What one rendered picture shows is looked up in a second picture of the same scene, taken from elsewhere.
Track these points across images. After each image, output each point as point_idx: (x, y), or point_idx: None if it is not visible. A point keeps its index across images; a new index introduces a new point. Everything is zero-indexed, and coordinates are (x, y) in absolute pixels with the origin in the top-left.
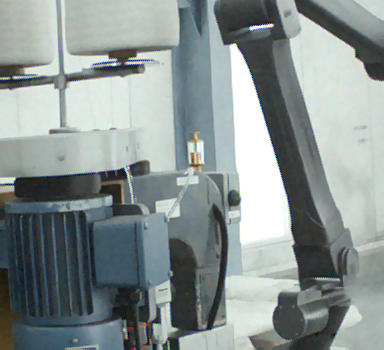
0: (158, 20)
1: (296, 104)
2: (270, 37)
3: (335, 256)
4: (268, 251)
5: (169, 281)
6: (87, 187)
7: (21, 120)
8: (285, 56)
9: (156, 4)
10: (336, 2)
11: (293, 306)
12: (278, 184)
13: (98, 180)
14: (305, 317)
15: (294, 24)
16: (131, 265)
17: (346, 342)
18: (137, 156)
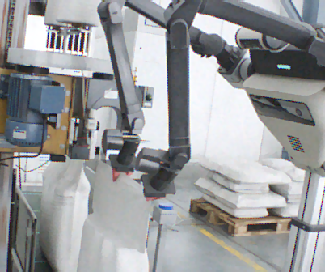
0: (82, 11)
1: (120, 53)
2: (107, 22)
3: (130, 120)
4: None
5: (96, 121)
6: (35, 71)
7: (217, 74)
8: (117, 31)
9: (82, 5)
10: (158, 13)
11: (105, 135)
12: None
13: (44, 70)
14: (107, 141)
15: (118, 18)
16: (37, 102)
17: None
18: (88, 69)
